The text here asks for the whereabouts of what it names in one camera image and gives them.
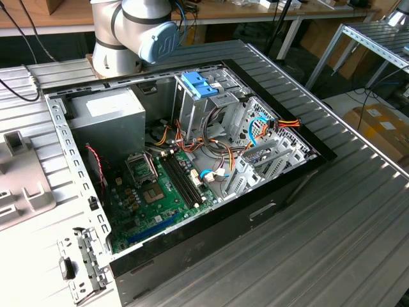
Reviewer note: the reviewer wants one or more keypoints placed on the labelled cardboard box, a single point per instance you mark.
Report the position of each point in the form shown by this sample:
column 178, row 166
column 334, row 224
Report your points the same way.
column 383, row 134

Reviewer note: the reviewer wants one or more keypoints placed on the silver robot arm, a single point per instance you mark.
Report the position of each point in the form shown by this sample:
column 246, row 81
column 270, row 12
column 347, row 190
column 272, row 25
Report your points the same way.
column 115, row 57

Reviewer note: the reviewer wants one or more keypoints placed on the metal optical drive cage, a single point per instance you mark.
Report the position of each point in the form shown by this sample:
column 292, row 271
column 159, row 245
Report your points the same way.
column 188, row 112

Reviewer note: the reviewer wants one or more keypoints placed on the white box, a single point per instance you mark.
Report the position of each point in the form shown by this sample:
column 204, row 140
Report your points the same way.
column 271, row 4

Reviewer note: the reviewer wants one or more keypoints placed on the blue plastic drive bracket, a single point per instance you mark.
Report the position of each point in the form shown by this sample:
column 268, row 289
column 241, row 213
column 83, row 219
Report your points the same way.
column 196, row 83

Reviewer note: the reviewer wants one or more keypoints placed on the grey part rack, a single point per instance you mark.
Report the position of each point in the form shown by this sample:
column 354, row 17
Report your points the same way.
column 19, row 179

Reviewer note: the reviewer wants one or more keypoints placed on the green motherboard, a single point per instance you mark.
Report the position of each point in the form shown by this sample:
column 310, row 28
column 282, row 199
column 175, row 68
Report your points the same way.
column 166, row 208

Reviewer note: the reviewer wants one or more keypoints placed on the grey power supply unit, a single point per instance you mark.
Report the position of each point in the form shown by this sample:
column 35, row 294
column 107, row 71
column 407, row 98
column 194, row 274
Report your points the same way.
column 108, row 134

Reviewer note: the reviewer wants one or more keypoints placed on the black RAM slot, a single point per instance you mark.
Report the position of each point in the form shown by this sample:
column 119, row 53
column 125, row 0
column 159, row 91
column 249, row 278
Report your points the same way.
column 177, row 182
column 181, row 180
column 188, row 176
column 184, row 178

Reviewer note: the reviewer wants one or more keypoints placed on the open black PC case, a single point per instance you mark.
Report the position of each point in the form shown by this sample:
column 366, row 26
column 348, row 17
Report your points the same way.
column 207, row 236

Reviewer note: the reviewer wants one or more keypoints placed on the CPU socket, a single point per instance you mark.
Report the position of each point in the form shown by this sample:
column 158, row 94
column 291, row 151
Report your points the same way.
column 153, row 193

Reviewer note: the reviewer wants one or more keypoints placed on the blue expansion slot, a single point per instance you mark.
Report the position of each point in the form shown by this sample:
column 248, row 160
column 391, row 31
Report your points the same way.
column 153, row 228

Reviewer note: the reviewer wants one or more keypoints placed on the metal disk bay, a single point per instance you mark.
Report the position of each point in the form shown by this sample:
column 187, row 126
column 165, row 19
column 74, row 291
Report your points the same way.
column 274, row 153

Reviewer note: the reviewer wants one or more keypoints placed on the black stand pole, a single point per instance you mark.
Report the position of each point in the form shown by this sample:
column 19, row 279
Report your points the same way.
column 281, row 22

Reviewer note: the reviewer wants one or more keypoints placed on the metal frame slat table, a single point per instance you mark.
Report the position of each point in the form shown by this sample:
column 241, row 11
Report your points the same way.
column 367, row 40

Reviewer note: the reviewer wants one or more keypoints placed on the large brown cardboard box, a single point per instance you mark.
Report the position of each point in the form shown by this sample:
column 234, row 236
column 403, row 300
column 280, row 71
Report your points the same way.
column 314, row 38

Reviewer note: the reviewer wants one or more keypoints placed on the small brown box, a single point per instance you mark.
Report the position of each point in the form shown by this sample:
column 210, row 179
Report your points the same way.
column 52, row 6

